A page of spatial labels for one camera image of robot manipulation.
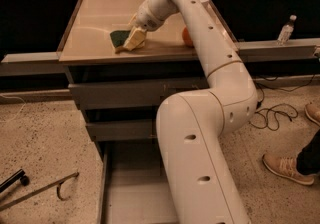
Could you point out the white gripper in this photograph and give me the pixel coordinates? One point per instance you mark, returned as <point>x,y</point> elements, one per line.
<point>147,18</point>

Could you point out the green yellow sponge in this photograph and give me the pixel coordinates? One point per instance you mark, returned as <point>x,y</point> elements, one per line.
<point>118,38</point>

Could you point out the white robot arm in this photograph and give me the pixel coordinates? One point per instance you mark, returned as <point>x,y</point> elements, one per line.
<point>190,124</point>

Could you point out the grey drawer cabinet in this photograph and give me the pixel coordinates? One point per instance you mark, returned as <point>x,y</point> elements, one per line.
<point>88,58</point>

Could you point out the top grey drawer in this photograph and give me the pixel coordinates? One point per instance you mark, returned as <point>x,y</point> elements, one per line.
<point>135,93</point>

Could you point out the middle grey drawer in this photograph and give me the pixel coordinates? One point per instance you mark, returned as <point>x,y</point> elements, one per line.
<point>122,130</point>

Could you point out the bottom grey open drawer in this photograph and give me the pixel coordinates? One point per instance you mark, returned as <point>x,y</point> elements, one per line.
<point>134,187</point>

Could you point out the orange fruit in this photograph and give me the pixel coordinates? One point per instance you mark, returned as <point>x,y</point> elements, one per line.
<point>186,38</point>

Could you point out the left grey side ledge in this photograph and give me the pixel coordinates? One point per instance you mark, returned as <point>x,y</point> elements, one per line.
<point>24,64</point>

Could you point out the grey side ledge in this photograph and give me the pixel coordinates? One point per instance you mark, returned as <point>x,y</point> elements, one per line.
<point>24,64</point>
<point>263,51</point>

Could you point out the clear plastic water bottle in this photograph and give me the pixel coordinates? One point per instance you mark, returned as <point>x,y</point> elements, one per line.
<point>286,30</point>

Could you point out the right grey side ledge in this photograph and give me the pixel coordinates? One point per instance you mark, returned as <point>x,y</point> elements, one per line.
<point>263,51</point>

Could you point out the metal bar with hook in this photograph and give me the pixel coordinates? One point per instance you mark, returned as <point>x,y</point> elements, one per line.
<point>57,184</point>

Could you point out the black caster wheel leg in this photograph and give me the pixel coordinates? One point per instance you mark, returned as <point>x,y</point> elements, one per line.
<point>20,176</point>

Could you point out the tan shoe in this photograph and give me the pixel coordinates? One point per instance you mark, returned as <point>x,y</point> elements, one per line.
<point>313,113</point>
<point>285,167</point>

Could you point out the black trouser leg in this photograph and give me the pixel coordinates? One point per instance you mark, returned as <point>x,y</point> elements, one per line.
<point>308,160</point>

